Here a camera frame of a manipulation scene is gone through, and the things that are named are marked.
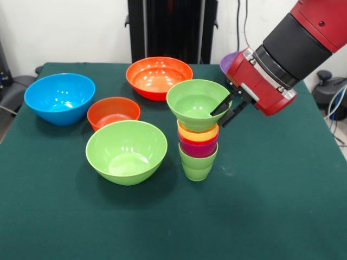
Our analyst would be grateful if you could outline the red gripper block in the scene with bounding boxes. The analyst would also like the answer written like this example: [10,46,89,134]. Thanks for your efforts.
[209,47,298,128]

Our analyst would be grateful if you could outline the small green bowl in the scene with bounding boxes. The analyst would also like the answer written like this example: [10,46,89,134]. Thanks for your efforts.
[166,79,233,132]

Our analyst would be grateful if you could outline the yellow cup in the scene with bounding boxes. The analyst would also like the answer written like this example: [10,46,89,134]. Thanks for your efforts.
[177,119,220,142]

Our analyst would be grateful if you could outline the large purple bowl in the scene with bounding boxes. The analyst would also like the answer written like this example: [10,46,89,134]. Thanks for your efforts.
[219,51,242,78]

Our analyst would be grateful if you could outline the purple cup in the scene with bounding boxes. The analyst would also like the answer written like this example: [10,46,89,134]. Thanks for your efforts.
[178,137,219,159]

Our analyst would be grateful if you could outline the red cup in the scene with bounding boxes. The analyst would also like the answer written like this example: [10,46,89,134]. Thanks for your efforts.
[177,132,220,148]

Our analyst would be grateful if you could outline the green cup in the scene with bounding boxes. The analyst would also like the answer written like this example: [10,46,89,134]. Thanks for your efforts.
[178,142,219,182]

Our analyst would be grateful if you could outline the large orange bowl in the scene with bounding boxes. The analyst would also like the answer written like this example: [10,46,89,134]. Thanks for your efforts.
[125,56,194,102]

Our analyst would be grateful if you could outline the large green bowl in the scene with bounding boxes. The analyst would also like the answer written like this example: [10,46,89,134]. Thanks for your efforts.
[85,120,169,186]

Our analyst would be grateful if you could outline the small orange bowl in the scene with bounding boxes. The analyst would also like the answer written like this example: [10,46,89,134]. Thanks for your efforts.
[86,96,141,133]

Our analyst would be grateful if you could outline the blue bowl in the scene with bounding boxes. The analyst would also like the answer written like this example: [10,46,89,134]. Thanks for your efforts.
[24,73,97,127]

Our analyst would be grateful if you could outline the dark green tablecloth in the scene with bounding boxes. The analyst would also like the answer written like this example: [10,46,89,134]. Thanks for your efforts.
[0,62,347,260]

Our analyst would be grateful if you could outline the black machine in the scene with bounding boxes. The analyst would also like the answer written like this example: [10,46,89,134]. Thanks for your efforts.
[0,37,13,90]

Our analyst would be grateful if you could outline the black wall cable with plug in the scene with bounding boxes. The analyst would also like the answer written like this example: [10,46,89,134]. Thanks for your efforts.
[235,0,242,52]

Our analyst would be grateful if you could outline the thin black wall cable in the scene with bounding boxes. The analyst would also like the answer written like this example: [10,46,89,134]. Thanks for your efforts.
[243,0,252,49]

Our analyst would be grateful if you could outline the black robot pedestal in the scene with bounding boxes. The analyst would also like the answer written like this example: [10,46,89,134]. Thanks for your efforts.
[124,0,219,64]

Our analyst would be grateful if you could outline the blue and white cables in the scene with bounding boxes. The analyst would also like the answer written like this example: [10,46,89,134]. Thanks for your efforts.
[324,86,347,147]

